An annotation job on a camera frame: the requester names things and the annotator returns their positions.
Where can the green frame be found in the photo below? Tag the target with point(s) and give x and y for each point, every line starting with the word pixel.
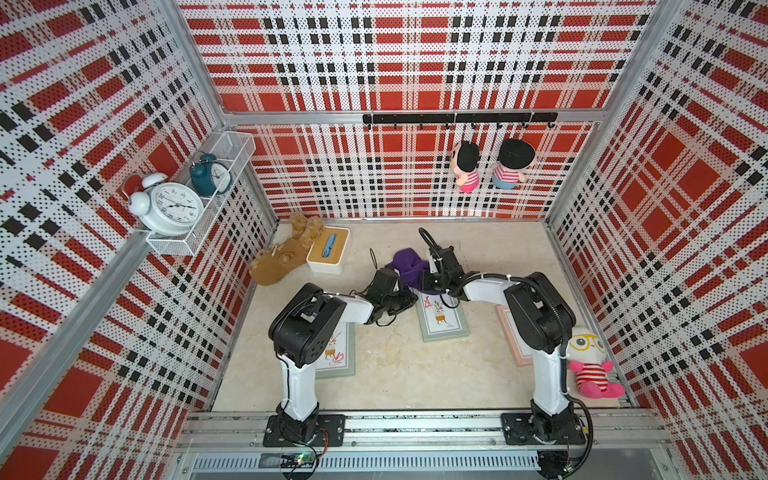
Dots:
pixel 438 321

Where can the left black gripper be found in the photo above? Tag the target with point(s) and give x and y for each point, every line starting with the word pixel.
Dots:
pixel 407 299

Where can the teal alarm clock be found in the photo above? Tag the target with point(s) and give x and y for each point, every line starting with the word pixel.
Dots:
pixel 210 177

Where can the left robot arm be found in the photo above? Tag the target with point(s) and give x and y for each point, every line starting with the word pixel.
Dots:
pixel 301 333

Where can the doll blue pants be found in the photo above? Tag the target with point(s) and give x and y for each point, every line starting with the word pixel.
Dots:
pixel 514 156

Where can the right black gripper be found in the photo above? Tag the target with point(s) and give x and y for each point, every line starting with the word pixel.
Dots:
pixel 426 277

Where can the white box wooden lid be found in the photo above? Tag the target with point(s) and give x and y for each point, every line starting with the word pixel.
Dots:
pixel 334 265

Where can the pink object behind right arm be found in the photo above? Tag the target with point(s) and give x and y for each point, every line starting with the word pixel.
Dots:
pixel 588 360

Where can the blue object on box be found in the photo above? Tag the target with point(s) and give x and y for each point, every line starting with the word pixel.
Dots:
pixel 329 245

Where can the pink picture frame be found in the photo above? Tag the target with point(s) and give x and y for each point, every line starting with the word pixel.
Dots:
pixel 521 352

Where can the white wire shelf basket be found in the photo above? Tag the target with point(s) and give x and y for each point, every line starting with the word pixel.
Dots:
pixel 234 150

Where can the green frame near arm base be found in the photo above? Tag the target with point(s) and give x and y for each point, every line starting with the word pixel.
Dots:
pixel 338 359

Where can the purple microfiber cloth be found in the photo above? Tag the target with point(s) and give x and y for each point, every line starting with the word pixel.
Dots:
pixel 410 266

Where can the aluminium front rail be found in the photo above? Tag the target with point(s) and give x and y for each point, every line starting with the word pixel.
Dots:
pixel 428 430

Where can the green circuit board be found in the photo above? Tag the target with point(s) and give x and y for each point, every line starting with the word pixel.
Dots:
pixel 297 460

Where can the brown plush toy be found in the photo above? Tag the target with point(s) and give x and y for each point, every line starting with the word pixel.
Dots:
pixel 272 264

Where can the black hook rail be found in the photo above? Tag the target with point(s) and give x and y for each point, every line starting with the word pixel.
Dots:
pixel 523 118

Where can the white alarm clock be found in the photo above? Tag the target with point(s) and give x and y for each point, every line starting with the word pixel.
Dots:
pixel 166 208

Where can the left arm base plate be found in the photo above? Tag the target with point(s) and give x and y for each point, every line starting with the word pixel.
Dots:
pixel 318 430

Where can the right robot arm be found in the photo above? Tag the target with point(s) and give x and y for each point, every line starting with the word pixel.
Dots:
pixel 543 320

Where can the doll pink striped shirt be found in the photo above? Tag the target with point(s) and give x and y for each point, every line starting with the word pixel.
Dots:
pixel 464 160

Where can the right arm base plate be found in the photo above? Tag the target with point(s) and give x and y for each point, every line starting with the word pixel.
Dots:
pixel 536 429

